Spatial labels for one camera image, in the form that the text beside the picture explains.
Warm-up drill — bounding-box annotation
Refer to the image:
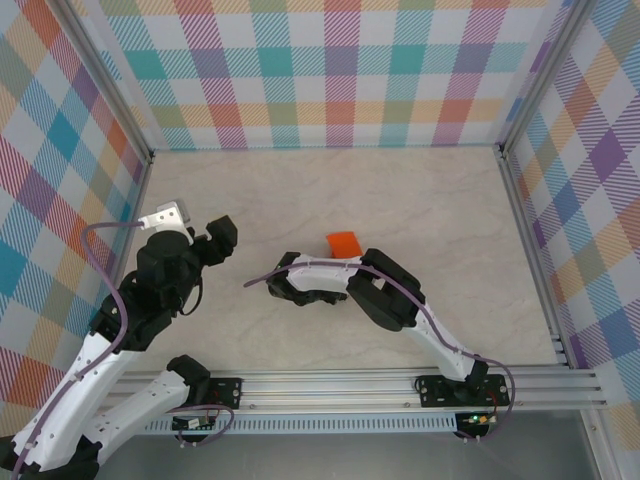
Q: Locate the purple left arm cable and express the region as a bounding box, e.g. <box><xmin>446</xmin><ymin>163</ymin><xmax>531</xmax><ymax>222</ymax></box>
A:
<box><xmin>9</xmin><ymin>222</ymin><xmax>236</xmax><ymax>480</ymax></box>

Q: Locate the slotted grey cable duct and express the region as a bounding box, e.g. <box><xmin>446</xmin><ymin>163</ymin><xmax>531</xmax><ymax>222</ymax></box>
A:
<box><xmin>143</xmin><ymin>418</ymin><xmax>459</xmax><ymax>435</ymax></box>

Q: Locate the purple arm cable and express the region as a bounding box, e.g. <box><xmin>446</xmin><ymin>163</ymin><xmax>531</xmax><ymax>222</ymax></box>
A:
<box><xmin>243</xmin><ymin>262</ymin><xmax>519</xmax><ymax>444</ymax></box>
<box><xmin>9</xmin><ymin>222</ymin><xmax>236</xmax><ymax>480</ymax></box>

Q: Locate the long aluminium mounting rail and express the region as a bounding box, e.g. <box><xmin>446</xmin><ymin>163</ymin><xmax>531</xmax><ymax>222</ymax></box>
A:
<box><xmin>54</xmin><ymin>368</ymin><xmax>609</xmax><ymax>415</ymax></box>

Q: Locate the orange paper sheet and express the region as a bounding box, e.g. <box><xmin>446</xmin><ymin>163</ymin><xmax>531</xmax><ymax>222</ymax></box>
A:
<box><xmin>325</xmin><ymin>231</ymin><xmax>364</xmax><ymax>261</ymax></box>

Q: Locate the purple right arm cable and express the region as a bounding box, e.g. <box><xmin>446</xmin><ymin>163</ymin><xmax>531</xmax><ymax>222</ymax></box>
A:
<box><xmin>243</xmin><ymin>262</ymin><xmax>519</xmax><ymax>444</ymax></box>

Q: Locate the small black circuit board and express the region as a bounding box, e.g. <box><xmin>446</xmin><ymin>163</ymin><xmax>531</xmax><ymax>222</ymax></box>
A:
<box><xmin>171</xmin><ymin>414</ymin><xmax>217</xmax><ymax>432</ymax></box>

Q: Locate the aluminium side rail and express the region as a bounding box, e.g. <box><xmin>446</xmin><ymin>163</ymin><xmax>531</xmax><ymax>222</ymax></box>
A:
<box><xmin>87</xmin><ymin>154</ymin><xmax>155</xmax><ymax>376</ymax></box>
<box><xmin>494</xmin><ymin>144</ymin><xmax>574</xmax><ymax>371</ymax></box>

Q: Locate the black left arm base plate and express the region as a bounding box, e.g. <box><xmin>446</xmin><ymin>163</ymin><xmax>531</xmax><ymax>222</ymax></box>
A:
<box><xmin>199</xmin><ymin>377</ymin><xmax>244</xmax><ymax>412</ymax></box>

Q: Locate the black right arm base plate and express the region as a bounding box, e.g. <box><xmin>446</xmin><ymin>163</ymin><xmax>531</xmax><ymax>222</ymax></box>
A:
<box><xmin>417</xmin><ymin>374</ymin><xmax>511</xmax><ymax>409</ymax></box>

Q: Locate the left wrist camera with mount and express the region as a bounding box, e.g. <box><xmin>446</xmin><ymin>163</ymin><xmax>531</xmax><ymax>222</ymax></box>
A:
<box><xmin>138</xmin><ymin>198</ymin><xmax>194</xmax><ymax>237</ymax></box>

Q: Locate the aluminium frame post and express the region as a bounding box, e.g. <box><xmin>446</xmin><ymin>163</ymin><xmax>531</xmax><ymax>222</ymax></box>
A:
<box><xmin>49</xmin><ymin>0</ymin><xmax>155</xmax><ymax>166</ymax></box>
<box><xmin>499</xmin><ymin>0</ymin><xmax>596</xmax><ymax>159</ymax></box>

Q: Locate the grey metal panel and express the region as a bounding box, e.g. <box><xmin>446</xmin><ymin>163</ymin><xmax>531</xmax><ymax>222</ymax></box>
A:
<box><xmin>94</xmin><ymin>432</ymin><xmax>601</xmax><ymax>480</ymax></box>

